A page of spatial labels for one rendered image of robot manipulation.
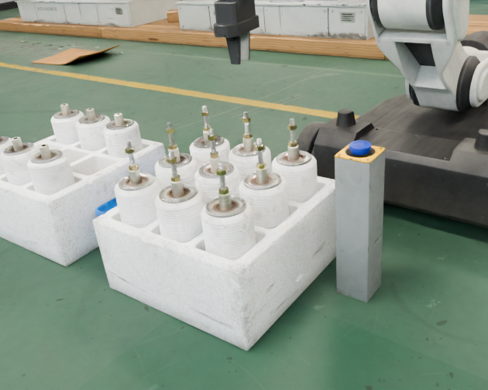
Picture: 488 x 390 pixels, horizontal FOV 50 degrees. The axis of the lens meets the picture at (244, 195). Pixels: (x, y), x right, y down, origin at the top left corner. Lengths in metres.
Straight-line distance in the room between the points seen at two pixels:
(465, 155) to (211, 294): 0.64
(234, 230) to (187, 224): 0.12
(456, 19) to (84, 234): 0.98
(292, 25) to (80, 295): 2.37
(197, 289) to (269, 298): 0.14
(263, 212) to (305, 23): 2.29
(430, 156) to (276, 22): 2.19
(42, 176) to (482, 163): 0.99
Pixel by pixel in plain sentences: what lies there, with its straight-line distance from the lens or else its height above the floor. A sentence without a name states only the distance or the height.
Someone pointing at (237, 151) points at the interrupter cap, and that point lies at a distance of 1.18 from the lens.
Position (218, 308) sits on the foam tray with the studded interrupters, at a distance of 0.99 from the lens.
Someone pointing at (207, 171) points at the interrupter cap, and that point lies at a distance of 1.10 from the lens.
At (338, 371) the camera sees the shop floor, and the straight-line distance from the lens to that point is 0.97.
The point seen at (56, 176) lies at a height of 0.22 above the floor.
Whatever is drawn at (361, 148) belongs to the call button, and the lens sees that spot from 0.96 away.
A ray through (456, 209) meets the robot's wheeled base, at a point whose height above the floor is 0.08.
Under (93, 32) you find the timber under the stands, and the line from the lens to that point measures 4.56.
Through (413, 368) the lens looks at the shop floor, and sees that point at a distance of 0.99.
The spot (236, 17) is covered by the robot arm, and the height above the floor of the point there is 0.55.
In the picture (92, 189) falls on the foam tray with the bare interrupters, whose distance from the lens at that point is 1.35.
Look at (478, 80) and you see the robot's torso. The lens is 1.45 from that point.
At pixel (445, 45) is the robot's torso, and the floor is 0.43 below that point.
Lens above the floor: 0.71
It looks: 27 degrees down
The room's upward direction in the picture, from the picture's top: 6 degrees counter-clockwise
